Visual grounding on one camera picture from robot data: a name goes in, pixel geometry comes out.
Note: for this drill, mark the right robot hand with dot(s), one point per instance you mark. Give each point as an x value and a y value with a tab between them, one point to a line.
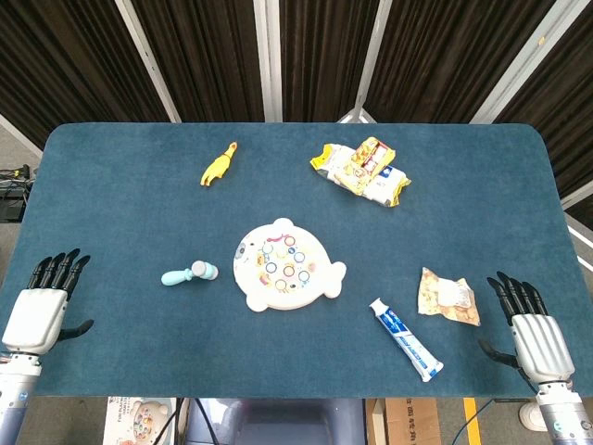
542	347

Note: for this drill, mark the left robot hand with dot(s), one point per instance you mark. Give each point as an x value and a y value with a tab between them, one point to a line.
34	320

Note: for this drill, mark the teal toy hammer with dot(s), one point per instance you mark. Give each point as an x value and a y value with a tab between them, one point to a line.
176	277

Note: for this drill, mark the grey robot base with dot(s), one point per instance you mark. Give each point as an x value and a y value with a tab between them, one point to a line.
278	422

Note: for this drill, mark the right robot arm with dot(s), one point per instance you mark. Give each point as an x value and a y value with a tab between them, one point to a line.
565	417

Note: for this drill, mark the toy box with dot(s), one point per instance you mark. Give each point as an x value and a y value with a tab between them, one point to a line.
139	417

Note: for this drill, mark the white fish-shaped toy board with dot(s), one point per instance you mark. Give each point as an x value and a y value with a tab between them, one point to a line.
287	299

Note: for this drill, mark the white round floor object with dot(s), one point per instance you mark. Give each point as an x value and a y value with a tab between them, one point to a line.
530	417

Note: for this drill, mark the crumpled snack bag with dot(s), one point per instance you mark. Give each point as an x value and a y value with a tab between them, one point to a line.
445	296

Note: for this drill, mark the blue white toothpaste tube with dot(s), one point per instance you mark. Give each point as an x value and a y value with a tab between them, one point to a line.
403	336

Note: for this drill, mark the brown cardboard box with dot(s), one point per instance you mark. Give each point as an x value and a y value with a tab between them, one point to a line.
412	422

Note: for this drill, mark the blue felt table mat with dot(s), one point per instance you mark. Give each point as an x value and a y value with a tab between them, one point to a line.
116	185

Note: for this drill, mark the yellow white snack bag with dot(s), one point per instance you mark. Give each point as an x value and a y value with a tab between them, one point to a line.
387	185

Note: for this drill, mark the yellow rubber chicken toy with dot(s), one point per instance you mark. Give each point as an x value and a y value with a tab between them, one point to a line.
217	168

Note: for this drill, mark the yellow biscuit pack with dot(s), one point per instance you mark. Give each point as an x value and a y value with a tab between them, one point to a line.
370	155

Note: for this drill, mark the dark brown curtain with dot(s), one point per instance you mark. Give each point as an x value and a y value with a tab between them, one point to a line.
208	55

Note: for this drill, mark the white light stand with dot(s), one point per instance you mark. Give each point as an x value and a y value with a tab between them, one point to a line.
370	55

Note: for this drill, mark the white frame pole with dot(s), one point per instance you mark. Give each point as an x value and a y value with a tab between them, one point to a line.
527	60
273	60
579	197
148	62
18	134

